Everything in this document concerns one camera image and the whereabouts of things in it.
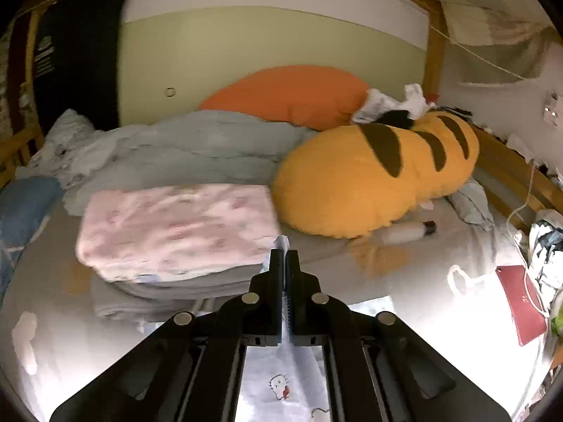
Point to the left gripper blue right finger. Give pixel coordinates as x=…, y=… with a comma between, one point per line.
x=376, y=367

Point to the orange pillow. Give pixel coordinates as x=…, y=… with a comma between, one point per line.
x=316, y=97

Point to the red tablet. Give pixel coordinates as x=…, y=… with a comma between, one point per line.
x=524, y=303

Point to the light blue kitty pants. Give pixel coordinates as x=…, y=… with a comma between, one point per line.
x=283, y=383

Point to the folded grey sweatpants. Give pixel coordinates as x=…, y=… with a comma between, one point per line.
x=157, y=302

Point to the yellow tiger-striped plush pillow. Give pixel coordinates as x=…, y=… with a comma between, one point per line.
x=352, y=180

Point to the grey-blue crumpled blanket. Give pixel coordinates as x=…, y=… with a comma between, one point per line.
x=203, y=147

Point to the checkered canopy fabric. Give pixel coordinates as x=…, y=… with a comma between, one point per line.
x=498, y=42

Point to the grey cloth beside pillow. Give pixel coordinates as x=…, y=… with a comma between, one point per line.
x=471, y=204

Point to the black hanging garment bag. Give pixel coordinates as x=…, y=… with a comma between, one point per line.
x=75, y=63

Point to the wooden bed frame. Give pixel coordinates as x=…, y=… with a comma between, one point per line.
x=505, y=173

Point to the folded pink patterned garment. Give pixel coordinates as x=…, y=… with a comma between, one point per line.
x=176, y=233

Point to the white black patterned clothes pile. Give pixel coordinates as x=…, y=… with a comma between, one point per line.
x=545, y=254

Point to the white wall power socket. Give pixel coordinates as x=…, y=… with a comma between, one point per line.
x=553, y=109

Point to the blue pillow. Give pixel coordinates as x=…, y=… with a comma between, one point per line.
x=24, y=205

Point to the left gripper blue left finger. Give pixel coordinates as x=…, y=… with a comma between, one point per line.
x=190, y=368

